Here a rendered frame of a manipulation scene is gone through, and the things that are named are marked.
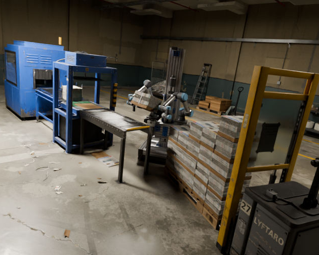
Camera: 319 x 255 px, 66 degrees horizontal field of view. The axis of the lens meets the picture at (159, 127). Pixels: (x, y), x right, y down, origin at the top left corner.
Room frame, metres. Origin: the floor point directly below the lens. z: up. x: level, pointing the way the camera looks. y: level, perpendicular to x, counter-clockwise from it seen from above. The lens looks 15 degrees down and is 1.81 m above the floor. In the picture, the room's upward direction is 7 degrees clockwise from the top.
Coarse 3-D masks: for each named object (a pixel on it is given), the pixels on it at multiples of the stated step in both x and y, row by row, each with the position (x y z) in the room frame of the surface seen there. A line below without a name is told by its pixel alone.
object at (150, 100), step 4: (144, 96) 3.78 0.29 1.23; (148, 96) 3.74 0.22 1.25; (152, 96) 3.75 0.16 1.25; (144, 100) 3.75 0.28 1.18; (148, 100) 3.71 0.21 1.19; (152, 100) 3.75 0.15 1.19; (156, 100) 3.82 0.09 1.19; (160, 100) 3.88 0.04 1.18; (144, 104) 3.72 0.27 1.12; (148, 104) 3.69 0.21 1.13; (152, 104) 3.75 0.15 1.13; (156, 104) 3.82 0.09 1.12; (160, 104) 3.88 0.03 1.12; (144, 108) 3.70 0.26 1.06; (152, 108) 3.77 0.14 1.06; (156, 108) 3.82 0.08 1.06
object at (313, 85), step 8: (312, 80) 2.34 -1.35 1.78; (312, 88) 2.34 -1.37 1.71; (312, 96) 2.36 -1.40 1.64; (304, 104) 2.42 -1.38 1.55; (304, 112) 2.33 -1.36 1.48; (304, 120) 2.35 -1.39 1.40; (304, 128) 2.36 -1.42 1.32; (296, 136) 2.36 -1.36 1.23; (296, 144) 2.34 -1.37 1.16; (296, 152) 2.35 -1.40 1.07; (288, 168) 2.34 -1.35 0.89; (288, 176) 2.35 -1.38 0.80
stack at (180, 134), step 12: (180, 132) 3.43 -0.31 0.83; (168, 144) 3.72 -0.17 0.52; (180, 144) 3.39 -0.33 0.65; (192, 144) 3.11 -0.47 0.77; (168, 156) 3.69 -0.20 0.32; (180, 156) 3.33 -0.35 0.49; (204, 156) 2.85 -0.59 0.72; (168, 168) 3.66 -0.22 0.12; (180, 168) 3.30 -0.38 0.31; (192, 168) 3.02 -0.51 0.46; (204, 168) 2.80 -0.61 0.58; (192, 180) 2.98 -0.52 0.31; (204, 180) 2.76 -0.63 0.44; (204, 192) 2.72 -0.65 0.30
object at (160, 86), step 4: (152, 64) 11.98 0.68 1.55; (164, 64) 12.52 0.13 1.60; (156, 72) 12.20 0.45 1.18; (164, 72) 12.48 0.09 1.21; (152, 80) 11.87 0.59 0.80; (156, 84) 11.86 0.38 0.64; (160, 84) 11.78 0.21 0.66; (164, 84) 11.46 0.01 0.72; (152, 88) 11.90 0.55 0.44; (156, 88) 11.61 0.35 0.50; (160, 88) 11.59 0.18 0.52; (164, 88) 11.44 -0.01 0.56; (152, 92) 11.80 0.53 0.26; (156, 92) 11.60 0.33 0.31; (160, 92) 11.77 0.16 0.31; (160, 96) 12.43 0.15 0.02
